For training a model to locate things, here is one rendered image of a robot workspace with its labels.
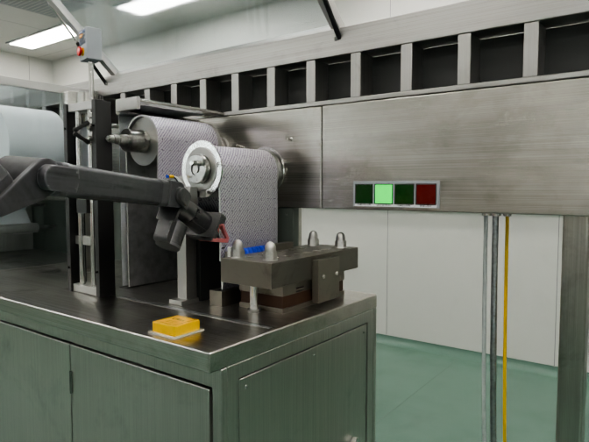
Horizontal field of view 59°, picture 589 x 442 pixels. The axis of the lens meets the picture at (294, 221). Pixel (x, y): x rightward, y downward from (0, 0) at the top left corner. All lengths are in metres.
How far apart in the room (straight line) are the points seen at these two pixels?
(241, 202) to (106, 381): 0.55
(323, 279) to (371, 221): 2.78
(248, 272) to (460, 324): 2.83
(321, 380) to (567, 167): 0.75
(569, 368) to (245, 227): 0.90
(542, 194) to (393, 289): 2.86
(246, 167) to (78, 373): 0.67
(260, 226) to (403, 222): 2.60
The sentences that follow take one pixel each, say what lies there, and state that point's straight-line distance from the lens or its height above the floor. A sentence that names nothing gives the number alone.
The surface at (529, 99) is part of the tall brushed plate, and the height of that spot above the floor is 1.40.
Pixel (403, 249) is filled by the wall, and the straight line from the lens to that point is 4.00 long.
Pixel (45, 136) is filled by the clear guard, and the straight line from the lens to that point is 2.25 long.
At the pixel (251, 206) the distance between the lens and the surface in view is 1.43.
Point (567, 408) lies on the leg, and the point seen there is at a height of 0.65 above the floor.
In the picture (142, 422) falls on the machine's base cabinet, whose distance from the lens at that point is 1.26.
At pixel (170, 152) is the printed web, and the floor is 1.30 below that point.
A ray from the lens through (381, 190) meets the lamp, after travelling 1.43.
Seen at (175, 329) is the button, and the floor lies 0.92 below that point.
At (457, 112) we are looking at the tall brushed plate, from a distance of 1.37.
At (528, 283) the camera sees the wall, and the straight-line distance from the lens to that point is 3.75.
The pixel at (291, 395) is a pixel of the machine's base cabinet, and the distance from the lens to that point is 1.24.
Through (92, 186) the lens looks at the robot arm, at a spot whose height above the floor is 1.21.
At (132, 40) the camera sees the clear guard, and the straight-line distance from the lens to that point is 2.13.
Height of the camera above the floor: 1.21
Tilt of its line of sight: 4 degrees down
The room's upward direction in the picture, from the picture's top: straight up
